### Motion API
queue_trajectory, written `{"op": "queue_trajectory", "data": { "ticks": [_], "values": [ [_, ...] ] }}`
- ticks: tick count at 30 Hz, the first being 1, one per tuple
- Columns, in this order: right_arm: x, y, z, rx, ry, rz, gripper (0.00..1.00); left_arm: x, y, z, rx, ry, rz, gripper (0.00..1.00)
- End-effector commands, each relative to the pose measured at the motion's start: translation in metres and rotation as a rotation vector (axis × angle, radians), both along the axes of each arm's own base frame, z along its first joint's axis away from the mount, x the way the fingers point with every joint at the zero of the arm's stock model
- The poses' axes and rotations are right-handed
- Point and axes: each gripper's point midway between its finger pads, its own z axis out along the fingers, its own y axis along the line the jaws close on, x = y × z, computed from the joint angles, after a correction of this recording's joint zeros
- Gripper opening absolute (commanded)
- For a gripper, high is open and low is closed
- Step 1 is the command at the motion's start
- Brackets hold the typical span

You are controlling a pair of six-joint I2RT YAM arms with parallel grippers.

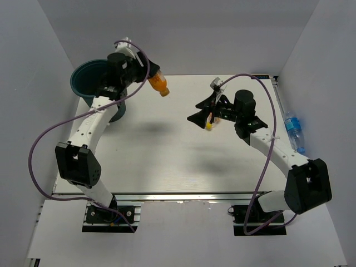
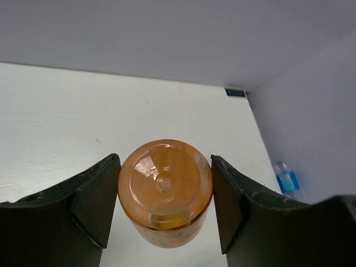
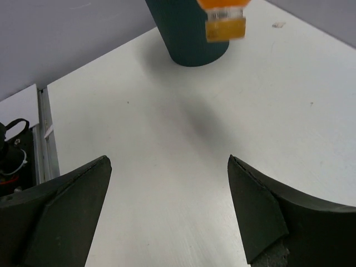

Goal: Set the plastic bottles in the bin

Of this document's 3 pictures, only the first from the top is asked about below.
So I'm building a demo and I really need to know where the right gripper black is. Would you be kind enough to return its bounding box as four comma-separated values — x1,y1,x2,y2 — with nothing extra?
187,92,241,129

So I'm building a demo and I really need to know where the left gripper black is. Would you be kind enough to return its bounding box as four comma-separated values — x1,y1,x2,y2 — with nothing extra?
120,51,159,87

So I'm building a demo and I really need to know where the orange label plastic bottle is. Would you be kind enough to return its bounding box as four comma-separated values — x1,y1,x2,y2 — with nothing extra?
148,71,170,97

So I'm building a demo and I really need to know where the clear bottle yellow cap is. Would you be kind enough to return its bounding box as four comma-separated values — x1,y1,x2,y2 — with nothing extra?
205,107,220,131

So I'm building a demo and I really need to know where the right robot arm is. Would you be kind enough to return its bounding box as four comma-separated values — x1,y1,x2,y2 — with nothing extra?
187,90,332,222

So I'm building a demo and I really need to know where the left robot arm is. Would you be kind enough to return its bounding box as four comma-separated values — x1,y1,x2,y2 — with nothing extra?
55,52,160,222

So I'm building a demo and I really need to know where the dark teal bin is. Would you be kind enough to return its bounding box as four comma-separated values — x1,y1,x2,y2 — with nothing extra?
70,60,132,122

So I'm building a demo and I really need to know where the blue table sticker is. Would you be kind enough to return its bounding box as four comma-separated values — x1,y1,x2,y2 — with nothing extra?
252,74,270,80

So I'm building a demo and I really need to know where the blue label water bottle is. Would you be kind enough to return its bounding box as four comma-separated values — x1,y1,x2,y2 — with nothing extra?
284,112,305,155

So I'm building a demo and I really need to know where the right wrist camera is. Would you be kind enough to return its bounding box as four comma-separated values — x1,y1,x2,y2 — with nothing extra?
210,77,226,99

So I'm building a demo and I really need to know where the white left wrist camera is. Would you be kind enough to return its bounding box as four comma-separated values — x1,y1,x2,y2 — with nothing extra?
114,41,144,67

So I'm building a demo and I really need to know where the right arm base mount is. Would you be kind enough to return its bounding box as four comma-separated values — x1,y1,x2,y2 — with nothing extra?
228,205,286,236

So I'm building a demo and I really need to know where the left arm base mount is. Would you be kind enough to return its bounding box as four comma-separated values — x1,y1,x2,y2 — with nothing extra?
82,201,142,234

